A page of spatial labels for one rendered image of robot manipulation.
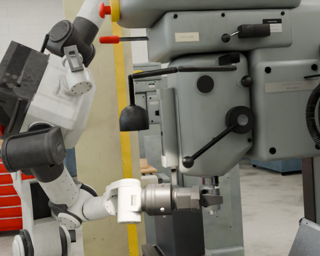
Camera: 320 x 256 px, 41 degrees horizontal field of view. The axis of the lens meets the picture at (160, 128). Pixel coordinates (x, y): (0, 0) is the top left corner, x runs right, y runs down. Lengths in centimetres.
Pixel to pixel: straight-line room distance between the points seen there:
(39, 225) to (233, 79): 91
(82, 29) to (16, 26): 887
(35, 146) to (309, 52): 76
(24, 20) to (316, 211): 937
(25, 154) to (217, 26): 61
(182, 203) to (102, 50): 186
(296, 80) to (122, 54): 187
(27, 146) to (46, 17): 919
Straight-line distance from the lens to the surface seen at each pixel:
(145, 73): 101
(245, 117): 109
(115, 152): 288
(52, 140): 120
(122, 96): 287
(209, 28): 108
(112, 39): 124
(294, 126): 116
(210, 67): 98
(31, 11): 1040
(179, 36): 106
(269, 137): 113
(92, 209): 135
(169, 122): 114
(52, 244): 168
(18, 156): 123
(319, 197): 144
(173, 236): 162
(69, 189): 136
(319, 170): 142
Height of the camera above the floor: 151
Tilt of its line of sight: 3 degrees down
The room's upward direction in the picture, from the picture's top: 4 degrees counter-clockwise
